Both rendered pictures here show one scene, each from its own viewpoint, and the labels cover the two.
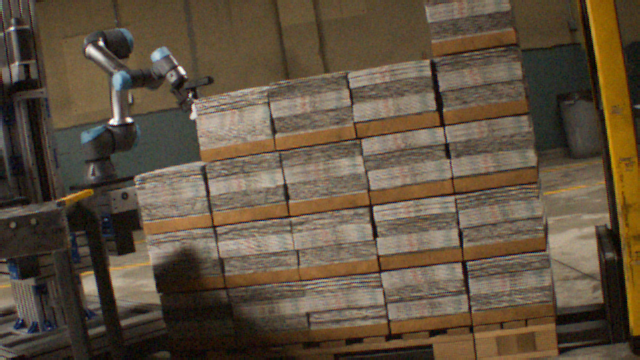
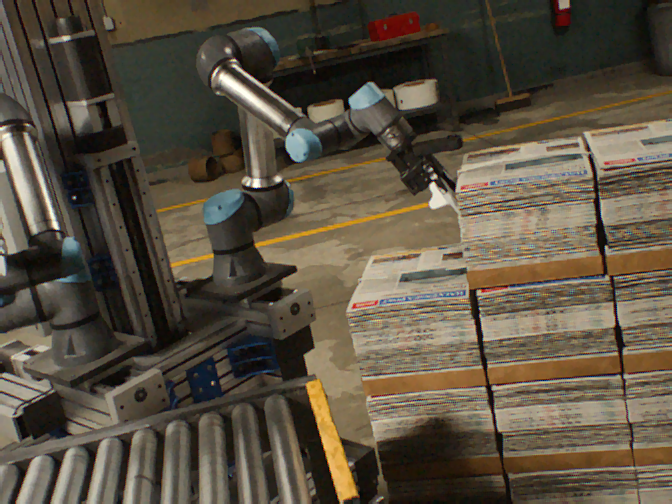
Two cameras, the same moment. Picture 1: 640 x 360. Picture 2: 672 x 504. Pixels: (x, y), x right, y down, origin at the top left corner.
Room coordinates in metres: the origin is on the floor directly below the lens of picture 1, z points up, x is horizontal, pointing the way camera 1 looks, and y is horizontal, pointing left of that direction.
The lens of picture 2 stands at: (1.28, 0.75, 1.55)
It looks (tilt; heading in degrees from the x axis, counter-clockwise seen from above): 17 degrees down; 358
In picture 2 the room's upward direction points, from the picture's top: 12 degrees counter-clockwise
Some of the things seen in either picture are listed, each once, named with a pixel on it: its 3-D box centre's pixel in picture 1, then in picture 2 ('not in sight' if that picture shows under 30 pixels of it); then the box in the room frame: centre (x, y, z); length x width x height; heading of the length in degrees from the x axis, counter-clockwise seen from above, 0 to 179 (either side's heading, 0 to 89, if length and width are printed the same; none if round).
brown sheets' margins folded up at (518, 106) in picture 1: (499, 174); not in sight; (2.99, -0.61, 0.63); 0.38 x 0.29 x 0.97; 164
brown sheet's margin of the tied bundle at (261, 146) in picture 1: (244, 148); (533, 260); (3.14, 0.26, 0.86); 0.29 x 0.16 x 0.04; 73
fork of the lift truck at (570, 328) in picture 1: (467, 346); not in sight; (2.92, -0.41, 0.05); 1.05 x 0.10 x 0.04; 74
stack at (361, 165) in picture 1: (313, 258); (622, 408); (3.19, 0.08, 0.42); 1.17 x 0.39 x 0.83; 74
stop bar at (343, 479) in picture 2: (76, 197); (330, 435); (2.65, 0.78, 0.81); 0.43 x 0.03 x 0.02; 3
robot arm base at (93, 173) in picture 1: (99, 169); (236, 259); (3.63, 0.94, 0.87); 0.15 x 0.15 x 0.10
